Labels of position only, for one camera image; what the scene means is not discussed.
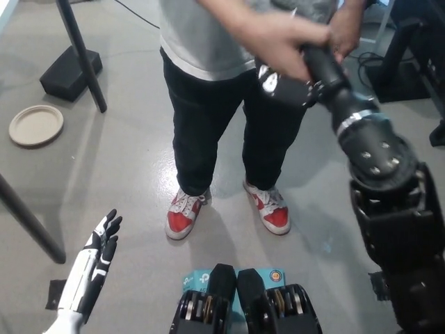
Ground person's right hand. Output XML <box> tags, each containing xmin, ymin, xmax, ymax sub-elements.
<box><xmin>239</xmin><ymin>12</ymin><xmax>333</xmax><ymax>81</ymax></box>

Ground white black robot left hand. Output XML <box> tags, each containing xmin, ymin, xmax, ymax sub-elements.
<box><xmin>56</xmin><ymin>208</ymin><xmax>124</xmax><ymax>317</ymax></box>

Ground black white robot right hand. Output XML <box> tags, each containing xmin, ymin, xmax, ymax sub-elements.
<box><xmin>256</xmin><ymin>42</ymin><xmax>379</xmax><ymax>125</ymax></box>

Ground person's left hand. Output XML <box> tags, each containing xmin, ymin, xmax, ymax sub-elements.
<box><xmin>327</xmin><ymin>6</ymin><xmax>361</xmax><ymax>65</ymax></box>

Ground person's right red white sneaker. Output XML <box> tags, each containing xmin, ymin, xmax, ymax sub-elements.
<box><xmin>164</xmin><ymin>187</ymin><xmax>211</xmax><ymax>241</ymax></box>

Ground person's red white sneaker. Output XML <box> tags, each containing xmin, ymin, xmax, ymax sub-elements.
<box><xmin>164</xmin><ymin>187</ymin><xmax>211</xmax><ymax>241</ymax></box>
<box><xmin>242</xmin><ymin>178</ymin><xmax>291</xmax><ymax>237</ymax></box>

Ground person in grey shirt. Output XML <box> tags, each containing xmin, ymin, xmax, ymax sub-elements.
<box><xmin>159</xmin><ymin>0</ymin><xmax>335</xmax><ymax>198</ymax></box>

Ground person's left red white sneaker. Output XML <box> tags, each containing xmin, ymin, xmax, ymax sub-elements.
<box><xmin>242</xmin><ymin>178</ymin><xmax>291</xmax><ymax>237</ymax></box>

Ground black robot torso blocks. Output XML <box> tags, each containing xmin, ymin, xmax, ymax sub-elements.
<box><xmin>168</xmin><ymin>263</ymin><xmax>324</xmax><ymax>334</ymax></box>

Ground black tape patch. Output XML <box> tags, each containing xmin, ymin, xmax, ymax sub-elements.
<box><xmin>44</xmin><ymin>278</ymin><xmax>71</xmax><ymax>311</ymax></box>
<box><xmin>367</xmin><ymin>271</ymin><xmax>394</xmax><ymax>304</ymax></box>

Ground thick black table leg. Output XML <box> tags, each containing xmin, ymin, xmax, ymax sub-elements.
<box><xmin>0</xmin><ymin>171</ymin><xmax>67</xmax><ymax>264</ymax></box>

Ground teal cardboard box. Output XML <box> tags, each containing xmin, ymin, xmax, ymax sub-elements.
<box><xmin>181</xmin><ymin>268</ymin><xmax>288</xmax><ymax>321</ymax></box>

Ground black equipment foot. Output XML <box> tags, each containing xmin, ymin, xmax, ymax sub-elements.
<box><xmin>428</xmin><ymin>119</ymin><xmax>445</xmax><ymax>150</ymax></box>

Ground beige paper plate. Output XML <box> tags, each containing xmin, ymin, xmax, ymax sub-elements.
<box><xmin>8</xmin><ymin>104</ymin><xmax>65</xmax><ymax>150</ymax></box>

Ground slanted black pole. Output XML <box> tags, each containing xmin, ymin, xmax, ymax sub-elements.
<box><xmin>55</xmin><ymin>0</ymin><xmax>108</xmax><ymax>113</ymax></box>

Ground black foam block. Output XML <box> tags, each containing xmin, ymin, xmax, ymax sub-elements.
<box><xmin>38</xmin><ymin>46</ymin><xmax>104</xmax><ymax>103</ymax></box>

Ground black floor cables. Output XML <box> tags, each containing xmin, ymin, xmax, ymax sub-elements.
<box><xmin>347</xmin><ymin>51</ymin><xmax>376</xmax><ymax>76</ymax></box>

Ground white table frame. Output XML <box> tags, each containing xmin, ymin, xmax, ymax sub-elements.
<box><xmin>359</xmin><ymin>0</ymin><xmax>398</xmax><ymax>45</ymax></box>

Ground black stand with base plate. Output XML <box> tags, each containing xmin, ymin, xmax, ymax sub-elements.
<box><xmin>366</xmin><ymin>19</ymin><xmax>435</xmax><ymax>104</ymax></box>

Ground black equipment frame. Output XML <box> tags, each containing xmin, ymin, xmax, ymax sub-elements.
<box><xmin>415</xmin><ymin>19</ymin><xmax>445</xmax><ymax>121</ymax></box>

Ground thin black cable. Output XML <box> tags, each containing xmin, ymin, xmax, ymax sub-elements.
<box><xmin>114</xmin><ymin>0</ymin><xmax>161</xmax><ymax>29</ymax></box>

